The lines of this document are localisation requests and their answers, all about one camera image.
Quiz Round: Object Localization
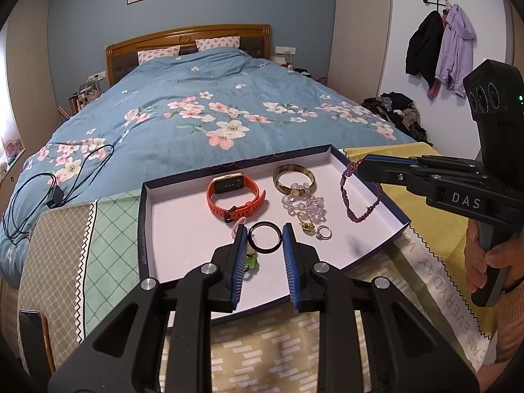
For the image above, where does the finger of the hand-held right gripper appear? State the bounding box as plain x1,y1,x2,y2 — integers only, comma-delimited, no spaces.
358,158,440,203
366,153,488,178

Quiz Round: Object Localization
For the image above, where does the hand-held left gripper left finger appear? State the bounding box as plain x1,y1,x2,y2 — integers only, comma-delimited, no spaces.
48,224,250,393

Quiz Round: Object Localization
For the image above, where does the beige wardrobe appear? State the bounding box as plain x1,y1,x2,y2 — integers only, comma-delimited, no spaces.
325,0,396,105

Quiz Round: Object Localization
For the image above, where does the black ring bangle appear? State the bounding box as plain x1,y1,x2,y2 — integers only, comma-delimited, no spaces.
247,221,283,253

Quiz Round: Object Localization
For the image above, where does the purple jacket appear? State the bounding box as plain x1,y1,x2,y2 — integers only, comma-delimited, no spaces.
427,4,476,100

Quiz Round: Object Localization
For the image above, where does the orange smartwatch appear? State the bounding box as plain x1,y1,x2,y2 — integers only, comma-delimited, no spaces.
206,172,268,224

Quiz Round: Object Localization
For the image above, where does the tortoiseshell bangle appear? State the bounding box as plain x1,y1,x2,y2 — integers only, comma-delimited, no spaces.
273,164,317,195

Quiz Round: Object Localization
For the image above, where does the purple bead bracelet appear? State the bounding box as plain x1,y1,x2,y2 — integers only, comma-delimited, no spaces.
340,159,383,222

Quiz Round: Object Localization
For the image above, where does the gold ring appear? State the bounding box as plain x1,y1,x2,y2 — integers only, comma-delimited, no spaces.
297,212,316,234

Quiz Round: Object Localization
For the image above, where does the pink patterned pillow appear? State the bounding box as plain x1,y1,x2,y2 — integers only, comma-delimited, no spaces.
196,37,241,52
137,45,181,65

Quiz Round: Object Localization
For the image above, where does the patchwork patterned mat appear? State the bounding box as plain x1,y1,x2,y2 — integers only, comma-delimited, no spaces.
16,141,498,393

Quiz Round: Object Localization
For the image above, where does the person's right forearm pink sleeve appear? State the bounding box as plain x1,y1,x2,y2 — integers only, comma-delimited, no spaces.
495,276,524,364

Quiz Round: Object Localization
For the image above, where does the blue floral blanket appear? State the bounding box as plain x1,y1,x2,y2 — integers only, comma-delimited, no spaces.
0,47,414,287

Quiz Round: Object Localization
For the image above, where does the black jacket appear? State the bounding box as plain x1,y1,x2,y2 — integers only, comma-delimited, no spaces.
405,10,445,86

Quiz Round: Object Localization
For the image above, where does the black charger cable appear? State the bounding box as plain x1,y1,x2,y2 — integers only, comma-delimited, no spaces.
2,143,116,246

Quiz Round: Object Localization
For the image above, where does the phone with orange case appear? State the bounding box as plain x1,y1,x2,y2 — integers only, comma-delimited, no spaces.
18,310,56,377

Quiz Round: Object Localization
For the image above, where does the person's right hand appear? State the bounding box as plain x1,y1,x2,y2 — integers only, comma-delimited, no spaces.
464,221,524,293

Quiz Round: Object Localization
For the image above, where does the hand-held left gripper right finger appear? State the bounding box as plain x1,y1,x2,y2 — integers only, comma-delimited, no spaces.
282,223,479,393

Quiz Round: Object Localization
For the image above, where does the wooden bed headboard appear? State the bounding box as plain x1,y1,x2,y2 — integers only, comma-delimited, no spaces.
105,25,271,88

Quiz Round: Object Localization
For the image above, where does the pile of dark clothes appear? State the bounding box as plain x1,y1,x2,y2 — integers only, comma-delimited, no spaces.
361,92,428,144

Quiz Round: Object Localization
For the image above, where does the bedside clutter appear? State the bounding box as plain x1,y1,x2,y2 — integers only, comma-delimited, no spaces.
67,84,101,113

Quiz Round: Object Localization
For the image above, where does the clear crystal bead bracelet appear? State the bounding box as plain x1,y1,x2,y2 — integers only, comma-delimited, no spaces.
281,182,327,217

